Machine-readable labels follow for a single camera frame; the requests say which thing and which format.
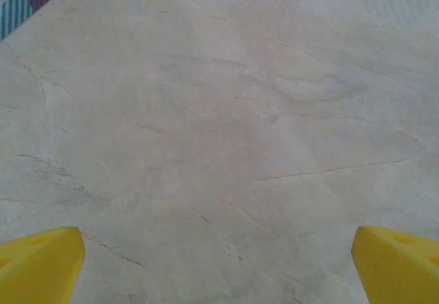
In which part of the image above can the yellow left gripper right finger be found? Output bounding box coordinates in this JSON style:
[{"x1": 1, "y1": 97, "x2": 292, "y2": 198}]
[{"x1": 352, "y1": 226, "x2": 439, "y2": 304}]

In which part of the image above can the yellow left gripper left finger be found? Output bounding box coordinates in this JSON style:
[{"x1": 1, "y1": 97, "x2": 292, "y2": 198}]
[{"x1": 0, "y1": 226, "x2": 86, "y2": 304}]

